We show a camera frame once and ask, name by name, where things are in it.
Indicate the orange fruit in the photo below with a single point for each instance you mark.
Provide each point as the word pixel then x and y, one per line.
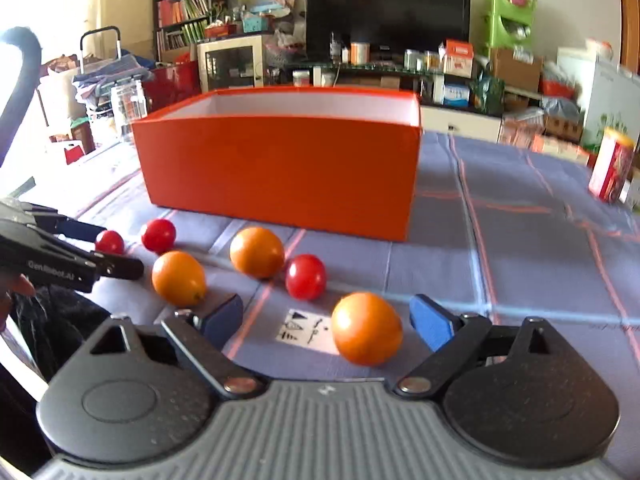
pixel 366 329
pixel 179 279
pixel 257 252

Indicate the white tv cabinet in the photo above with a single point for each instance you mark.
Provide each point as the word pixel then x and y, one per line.
pixel 470 107

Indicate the black flat screen television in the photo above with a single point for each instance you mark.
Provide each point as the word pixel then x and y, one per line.
pixel 390 26

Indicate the purple plaid bed sheet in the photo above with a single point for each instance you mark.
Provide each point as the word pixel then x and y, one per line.
pixel 493 231

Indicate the red cherry tomato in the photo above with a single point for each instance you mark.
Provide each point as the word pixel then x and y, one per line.
pixel 109 242
pixel 305 277
pixel 158 236

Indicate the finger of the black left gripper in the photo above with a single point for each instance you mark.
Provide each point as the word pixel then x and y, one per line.
pixel 116 266
pixel 50 220

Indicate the red gift bag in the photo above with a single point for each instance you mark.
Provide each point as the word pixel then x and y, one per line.
pixel 171 84

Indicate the white standing air conditioner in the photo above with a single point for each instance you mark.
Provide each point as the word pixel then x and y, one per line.
pixel 134 19

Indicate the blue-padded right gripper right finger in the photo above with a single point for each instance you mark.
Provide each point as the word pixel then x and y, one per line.
pixel 454 340

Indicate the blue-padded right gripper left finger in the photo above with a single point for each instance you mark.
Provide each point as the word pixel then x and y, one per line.
pixel 199 340

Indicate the dark wooden bookshelf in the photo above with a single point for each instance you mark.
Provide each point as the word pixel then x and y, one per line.
pixel 178 24

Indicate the red yellow can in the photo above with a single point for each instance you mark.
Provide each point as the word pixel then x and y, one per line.
pixel 612 165

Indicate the person's left hand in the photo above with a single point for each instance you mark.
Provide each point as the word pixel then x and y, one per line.
pixel 13 284

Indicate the folding shopping cart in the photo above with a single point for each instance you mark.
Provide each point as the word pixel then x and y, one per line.
pixel 92 85

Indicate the orange cardboard box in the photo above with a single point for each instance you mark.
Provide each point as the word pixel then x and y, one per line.
pixel 341 160

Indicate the green stacked storage bins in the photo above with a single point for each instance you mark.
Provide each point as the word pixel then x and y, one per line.
pixel 508 24

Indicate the brown cardboard box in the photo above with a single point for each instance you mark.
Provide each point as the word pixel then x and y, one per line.
pixel 516 69

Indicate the orange white medicine box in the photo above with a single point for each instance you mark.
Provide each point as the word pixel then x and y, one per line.
pixel 457 58

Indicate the white small freezer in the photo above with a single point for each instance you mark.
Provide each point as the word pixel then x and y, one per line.
pixel 607 95

